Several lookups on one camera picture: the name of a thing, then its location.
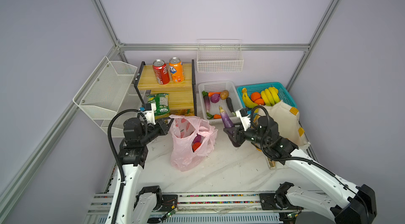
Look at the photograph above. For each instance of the orange fruit back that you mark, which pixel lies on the orange fruit back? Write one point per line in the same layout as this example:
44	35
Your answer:
255	96

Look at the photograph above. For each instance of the red cola can middle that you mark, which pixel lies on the red cola can middle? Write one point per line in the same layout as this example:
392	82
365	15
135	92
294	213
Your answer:
161	72

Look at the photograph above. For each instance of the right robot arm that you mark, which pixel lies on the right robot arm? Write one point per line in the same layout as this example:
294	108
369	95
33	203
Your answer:
313	167

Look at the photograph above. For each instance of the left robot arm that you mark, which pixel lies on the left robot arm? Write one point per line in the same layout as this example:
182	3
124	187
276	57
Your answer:
126	167

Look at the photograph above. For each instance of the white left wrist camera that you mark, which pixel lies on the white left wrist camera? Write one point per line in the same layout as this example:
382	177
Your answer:
148	110

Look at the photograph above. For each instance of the dark green cucumber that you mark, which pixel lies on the dark green cucumber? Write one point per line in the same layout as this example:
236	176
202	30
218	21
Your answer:
230	104

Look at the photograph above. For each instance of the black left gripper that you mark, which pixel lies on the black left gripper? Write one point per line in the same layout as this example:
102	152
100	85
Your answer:
163	128

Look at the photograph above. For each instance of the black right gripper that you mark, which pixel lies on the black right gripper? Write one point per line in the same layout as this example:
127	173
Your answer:
238	134

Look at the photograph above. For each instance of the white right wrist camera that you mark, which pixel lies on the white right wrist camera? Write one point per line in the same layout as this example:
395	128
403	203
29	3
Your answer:
244	115

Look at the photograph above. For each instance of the purple onion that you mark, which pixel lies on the purple onion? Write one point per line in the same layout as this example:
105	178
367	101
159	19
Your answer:
215	98
198	138

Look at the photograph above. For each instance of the yellow banana left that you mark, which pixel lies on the yellow banana left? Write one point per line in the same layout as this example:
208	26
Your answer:
247	101

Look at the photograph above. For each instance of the purple onion back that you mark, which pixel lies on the purple onion back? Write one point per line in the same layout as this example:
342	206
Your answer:
215	98

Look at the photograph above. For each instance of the black frame wooden shelf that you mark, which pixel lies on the black frame wooden shelf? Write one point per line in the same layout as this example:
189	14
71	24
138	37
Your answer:
182	96

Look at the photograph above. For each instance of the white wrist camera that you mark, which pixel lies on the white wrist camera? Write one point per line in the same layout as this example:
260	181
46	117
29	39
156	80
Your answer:
148	110
244	115

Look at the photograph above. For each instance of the teal plastic fruit basket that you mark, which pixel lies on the teal plastic fruit basket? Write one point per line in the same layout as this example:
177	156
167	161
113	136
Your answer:
282	92

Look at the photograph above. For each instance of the pink plastic grocery bag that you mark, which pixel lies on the pink plastic grocery bag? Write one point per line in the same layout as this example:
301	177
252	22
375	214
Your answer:
184	130

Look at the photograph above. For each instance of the yellow banana bunch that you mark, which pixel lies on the yellow banana bunch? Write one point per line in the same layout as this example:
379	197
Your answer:
270	96

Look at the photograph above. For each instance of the light purple eggplant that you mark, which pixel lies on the light purple eggplant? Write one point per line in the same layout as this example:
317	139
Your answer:
207	101

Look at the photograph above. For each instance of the dark purple eggplant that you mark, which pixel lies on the dark purple eggplant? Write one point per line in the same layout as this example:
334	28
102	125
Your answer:
225	118

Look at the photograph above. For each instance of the white plastic vegetable basket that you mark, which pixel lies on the white plastic vegetable basket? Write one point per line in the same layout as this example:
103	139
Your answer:
219	86

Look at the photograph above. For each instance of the white canvas tote bag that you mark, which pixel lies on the white canvas tote bag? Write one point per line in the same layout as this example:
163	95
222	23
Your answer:
277	122

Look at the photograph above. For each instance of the red toy tomato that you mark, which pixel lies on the red toy tomato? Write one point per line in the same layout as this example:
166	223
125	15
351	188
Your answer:
195	146

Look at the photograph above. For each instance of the green snack bag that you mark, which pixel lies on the green snack bag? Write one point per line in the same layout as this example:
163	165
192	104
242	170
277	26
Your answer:
161	100

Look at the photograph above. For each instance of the orange mango gummy bag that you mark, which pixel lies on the orange mango gummy bag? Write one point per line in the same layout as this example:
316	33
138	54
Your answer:
183	112

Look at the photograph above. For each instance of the orange carrot back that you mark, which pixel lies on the orange carrot back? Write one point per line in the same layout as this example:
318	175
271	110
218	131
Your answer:
210	94

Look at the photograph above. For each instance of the white wire wall basket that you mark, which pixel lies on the white wire wall basket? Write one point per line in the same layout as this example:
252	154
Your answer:
219	56

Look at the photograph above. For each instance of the purple onion front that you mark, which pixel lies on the purple onion front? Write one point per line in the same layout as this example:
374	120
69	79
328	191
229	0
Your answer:
198	138

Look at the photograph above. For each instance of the brown potato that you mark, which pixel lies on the brown potato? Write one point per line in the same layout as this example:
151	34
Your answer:
224	94

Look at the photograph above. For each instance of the white mesh wall rack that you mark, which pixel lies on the white mesh wall rack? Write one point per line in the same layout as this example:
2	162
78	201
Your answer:
108	90

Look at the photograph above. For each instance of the orange soda can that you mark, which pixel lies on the orange soda can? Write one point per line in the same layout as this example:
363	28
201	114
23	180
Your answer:
176	70

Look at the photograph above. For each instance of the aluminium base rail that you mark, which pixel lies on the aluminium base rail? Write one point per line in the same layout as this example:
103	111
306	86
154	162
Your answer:
210	208

